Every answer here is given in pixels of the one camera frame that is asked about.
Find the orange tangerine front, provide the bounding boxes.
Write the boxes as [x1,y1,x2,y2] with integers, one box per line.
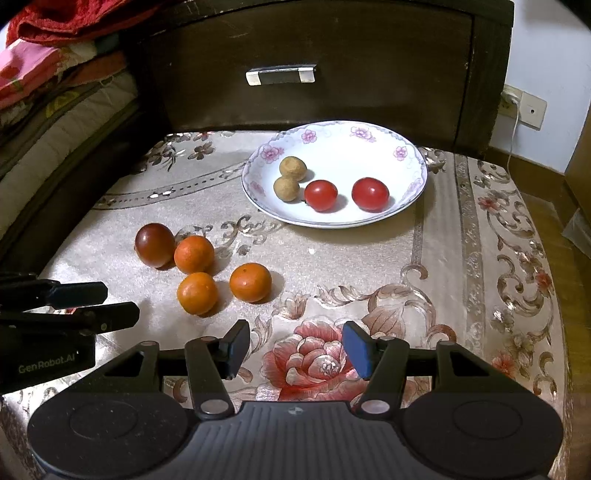
[176,272,218,316]

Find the orange tangerine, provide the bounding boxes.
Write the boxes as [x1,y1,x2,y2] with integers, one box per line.
[174,236,214,274]
[176,272,218,316]
[229,263,273,303]

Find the dark red plum tomato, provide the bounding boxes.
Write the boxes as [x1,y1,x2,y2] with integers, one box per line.
[134,223,176,269]

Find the orange tangerine back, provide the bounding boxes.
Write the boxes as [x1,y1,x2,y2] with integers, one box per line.
[174,236,214,274]

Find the red tomato with stem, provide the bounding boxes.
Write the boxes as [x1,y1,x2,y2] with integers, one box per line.
[304,180,339,212]

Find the brown longan fruit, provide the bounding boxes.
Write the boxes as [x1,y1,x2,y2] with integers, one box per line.
[280,156,308,182]
[273,176,301,203]

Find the floral embroidered beige tablecloth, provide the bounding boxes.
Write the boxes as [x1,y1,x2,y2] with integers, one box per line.
[0,130,571,462]

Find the stacked folded bedding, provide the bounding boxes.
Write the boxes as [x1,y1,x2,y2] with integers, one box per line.
[1,38,137,232]

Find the white floral porcelain plate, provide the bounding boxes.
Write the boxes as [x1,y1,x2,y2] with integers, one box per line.
[242,120,428,229]

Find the pink floral blanket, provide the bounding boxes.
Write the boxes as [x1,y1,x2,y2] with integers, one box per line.
[0,39,63,109]

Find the red knitted cloth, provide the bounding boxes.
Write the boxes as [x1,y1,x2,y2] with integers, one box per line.
[6,0,160,47]

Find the dark wooden drawer cabinet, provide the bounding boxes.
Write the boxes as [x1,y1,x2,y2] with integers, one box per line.
[125,1,514,157]

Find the white power cable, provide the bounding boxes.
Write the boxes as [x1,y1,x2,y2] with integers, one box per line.
[505,94,522,174]

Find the white wall socket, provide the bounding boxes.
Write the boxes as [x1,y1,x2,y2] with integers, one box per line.
[498,84,547,131]

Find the silver drawer handle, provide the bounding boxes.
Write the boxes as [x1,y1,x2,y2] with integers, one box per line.
[245,64,317,87]

